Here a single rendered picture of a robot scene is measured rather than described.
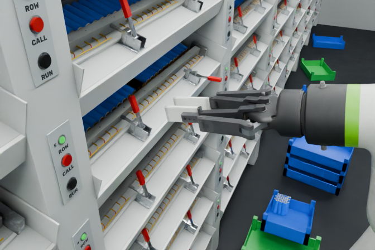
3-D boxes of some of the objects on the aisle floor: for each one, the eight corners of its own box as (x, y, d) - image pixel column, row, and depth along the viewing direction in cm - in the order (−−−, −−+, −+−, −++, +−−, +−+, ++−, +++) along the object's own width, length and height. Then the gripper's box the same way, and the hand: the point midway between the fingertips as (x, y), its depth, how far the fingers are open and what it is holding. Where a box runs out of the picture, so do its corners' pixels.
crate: (318, 249, 160) (321, 236, 156) (311, 288, 144) (315, 275, 140) (252, 226, 170) (254, 215, 166) (239, 260, 154) (241, 249, 150)
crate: (271, 203, 183) (274, 188, 181) (312, 215, 176) (316, 201, 174) (259, 230, 156) (263, 213, 154) (307, 246, 149) (311, 229, 147)
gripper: (298, 164, 51) (154, 150, 61) (313, 110, 63) (191, 106, 74) (296, 118, 47) (144, 111, 58) (311, 71, 60) (184, 72, 70)
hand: (187, 109), depth 64 cm, fingers open, 3 cm apart
